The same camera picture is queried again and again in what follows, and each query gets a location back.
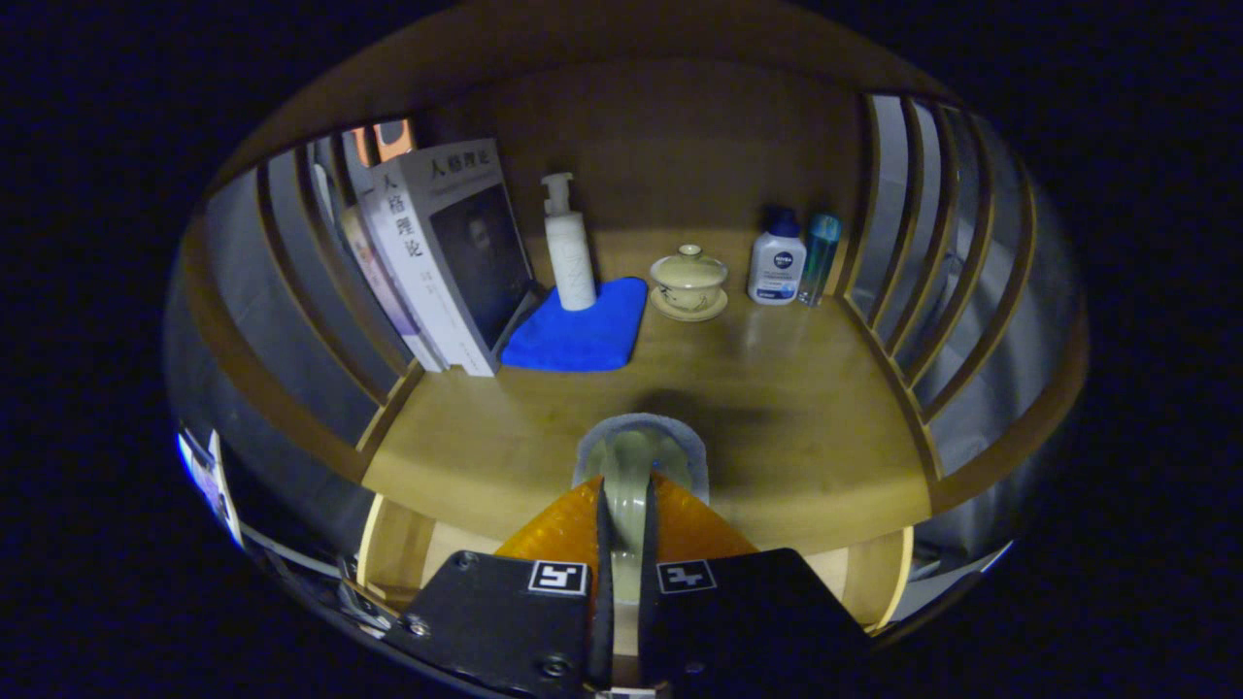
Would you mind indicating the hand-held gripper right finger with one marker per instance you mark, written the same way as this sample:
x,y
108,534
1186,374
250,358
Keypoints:
x,y
649,612

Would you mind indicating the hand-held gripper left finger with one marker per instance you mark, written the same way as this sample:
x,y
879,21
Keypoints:
x,y
604,602

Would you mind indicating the wooden countertop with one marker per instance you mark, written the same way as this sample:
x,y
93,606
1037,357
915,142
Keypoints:
x,y
777,417

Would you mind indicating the wooden cabinet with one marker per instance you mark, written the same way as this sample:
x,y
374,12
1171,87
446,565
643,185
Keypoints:
x,y
680,136

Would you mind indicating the blue folded cloth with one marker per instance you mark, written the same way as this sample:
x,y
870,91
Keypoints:
x,y
573,340

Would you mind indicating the beige lidded tea cup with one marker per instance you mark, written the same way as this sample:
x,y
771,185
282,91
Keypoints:
x,y
688,277

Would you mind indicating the white pump bottle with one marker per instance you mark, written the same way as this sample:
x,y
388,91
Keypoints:
x,y
570,262

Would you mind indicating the white lotion bottle blue cap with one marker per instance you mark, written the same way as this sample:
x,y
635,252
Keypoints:
x,y
775,267

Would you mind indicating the thick white book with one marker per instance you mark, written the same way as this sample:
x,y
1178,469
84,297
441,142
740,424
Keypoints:
x,y
437,252

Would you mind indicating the teal slim bottle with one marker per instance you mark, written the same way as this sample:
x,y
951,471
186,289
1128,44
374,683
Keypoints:
x,y
819,257

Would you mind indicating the thin pale purple book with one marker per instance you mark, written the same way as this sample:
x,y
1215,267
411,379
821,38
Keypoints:
x,y
374,277

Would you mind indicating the white edged panel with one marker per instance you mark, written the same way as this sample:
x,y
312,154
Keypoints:
x,y
209,476

